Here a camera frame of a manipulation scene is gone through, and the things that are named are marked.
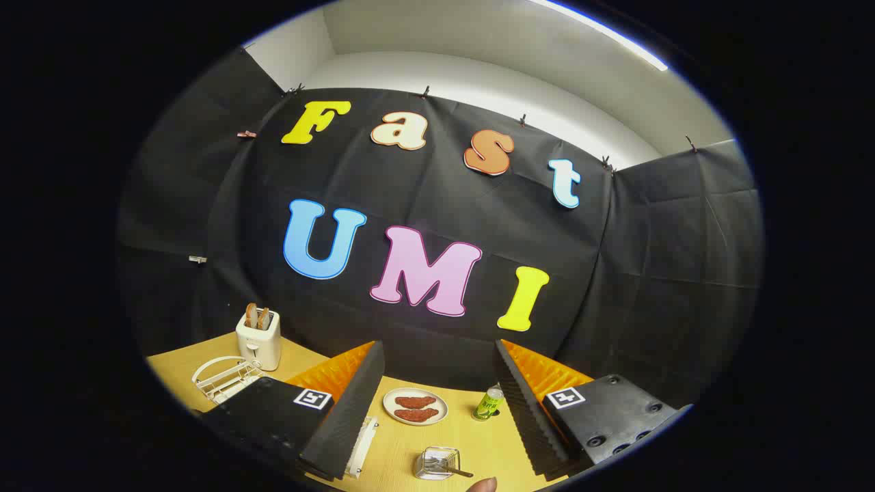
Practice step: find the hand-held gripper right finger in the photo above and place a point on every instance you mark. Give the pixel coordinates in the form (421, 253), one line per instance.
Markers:
(526, 424)

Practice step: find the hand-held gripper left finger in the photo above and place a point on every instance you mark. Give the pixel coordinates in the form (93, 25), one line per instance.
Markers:
(348, 424)

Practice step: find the white toaster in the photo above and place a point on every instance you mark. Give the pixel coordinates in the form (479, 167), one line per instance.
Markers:
(260, 344)

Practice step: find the white round plate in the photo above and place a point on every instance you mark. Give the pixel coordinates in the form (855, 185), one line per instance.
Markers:
(441, 411)

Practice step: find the green drink bottle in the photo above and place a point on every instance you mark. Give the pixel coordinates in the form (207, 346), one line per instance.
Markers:
(488, 406)

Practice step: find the toasted bread slice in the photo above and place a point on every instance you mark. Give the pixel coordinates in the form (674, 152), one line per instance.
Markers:
(264, 319)
(251, 315)

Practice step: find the brown meat patty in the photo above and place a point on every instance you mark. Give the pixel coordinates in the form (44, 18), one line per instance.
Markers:
(415, 415)
(414, 402)

